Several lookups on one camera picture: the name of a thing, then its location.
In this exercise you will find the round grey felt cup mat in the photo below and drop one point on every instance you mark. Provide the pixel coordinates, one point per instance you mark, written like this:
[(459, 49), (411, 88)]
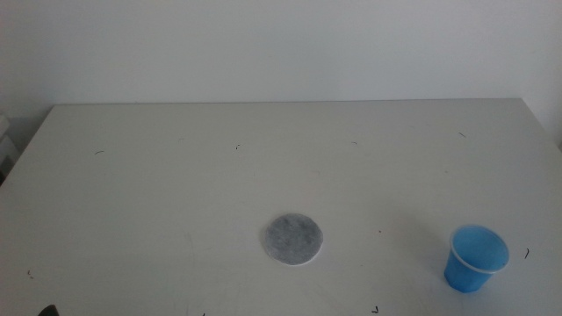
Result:
[(293, 239)]

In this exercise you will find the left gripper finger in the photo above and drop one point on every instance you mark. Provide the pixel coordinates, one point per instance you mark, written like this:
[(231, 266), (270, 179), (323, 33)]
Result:
[(49, 311)]

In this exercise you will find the blue plastic cup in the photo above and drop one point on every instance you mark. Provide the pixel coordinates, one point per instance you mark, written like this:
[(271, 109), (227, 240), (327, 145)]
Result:
[(470, 272)]

